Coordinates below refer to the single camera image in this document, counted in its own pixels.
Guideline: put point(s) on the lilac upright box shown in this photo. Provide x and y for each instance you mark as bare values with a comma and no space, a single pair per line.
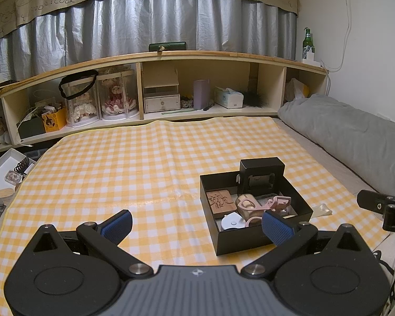
201,93

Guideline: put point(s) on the yellow printed box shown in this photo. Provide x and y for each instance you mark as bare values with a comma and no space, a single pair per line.
54,121

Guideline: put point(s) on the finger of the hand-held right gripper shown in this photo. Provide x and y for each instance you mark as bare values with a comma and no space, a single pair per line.
370,201

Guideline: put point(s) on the dark green long case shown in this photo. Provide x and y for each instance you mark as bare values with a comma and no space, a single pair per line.
168,46

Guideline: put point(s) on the grey pillow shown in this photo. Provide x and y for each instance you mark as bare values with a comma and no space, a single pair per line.
342,131

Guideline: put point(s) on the clear case with red doll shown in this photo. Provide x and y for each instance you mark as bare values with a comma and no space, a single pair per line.
118,100

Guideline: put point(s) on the clear case with white doll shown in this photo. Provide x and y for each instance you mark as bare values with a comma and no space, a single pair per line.
82,112

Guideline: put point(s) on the white plastic bag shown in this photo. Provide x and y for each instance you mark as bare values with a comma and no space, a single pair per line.
296,90

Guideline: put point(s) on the black feather puff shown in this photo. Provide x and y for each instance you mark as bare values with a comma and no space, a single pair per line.
256,100

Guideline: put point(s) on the large black box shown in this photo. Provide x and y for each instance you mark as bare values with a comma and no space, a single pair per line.
237,240

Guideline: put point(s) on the green glass bottle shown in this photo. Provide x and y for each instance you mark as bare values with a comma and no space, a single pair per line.
308,44

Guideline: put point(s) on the white tissue box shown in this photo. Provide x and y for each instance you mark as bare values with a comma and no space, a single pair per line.
228,98

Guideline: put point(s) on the yellow checkered blanket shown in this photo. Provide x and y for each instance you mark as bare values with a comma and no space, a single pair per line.
118,171

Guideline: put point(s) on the open white box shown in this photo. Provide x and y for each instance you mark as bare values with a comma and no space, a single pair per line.
0,168

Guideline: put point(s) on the black scalloped headband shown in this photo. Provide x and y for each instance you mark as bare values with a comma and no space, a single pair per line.
77,77

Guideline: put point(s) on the oval wooden box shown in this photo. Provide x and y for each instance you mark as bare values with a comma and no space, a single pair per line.
251,221
6,193

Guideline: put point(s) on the dark storage box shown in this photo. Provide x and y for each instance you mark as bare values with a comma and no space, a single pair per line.
31,129

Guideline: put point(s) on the pink eyelash curler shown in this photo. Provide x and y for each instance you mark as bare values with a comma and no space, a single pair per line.
266,204

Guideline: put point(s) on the carved wooden block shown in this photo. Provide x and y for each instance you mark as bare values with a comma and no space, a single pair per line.
221,203

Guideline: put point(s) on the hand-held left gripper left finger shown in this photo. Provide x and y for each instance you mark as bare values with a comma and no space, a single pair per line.
117,227

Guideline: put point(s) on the black hair claw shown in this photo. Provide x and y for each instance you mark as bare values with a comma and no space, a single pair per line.
22,164

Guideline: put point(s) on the small black cube box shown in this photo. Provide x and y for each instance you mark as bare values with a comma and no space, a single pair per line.
261,169

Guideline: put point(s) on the small wooden drawer house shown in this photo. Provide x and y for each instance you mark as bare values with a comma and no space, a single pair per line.
161,100

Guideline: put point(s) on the clear plastic wrapper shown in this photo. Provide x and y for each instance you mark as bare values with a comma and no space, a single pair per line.
322,210

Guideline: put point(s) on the white round tape measure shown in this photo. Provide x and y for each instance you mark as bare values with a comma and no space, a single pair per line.
232,222

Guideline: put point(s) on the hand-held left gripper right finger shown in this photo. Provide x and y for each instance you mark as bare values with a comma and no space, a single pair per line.
277,228

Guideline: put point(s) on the grey curtain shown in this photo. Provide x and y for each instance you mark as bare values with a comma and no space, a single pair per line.
135,26

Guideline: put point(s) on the long wooden shelf unit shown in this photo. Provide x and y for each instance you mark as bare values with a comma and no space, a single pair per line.
191,57

